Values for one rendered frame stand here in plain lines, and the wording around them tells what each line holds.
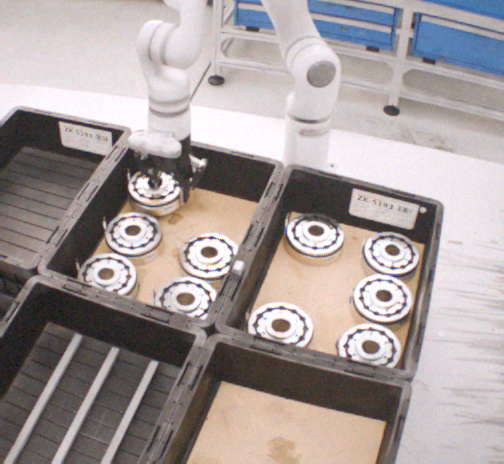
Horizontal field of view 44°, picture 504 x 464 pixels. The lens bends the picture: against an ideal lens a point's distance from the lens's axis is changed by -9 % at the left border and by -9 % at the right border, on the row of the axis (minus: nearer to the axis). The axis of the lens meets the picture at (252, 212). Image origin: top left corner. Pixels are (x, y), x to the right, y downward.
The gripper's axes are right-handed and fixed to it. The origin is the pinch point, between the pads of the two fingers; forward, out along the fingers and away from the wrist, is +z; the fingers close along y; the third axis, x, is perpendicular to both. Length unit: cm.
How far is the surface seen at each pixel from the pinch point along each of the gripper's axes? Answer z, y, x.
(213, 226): 4.2, -8.9, 1.5
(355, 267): 4.1, -35.5, 2.7
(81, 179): 4.5, 20.8, -1.9
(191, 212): 4.3, -3.8, -0.5
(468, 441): 17, -65, 25
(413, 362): -6, -48, 28
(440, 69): 58, -50, -178
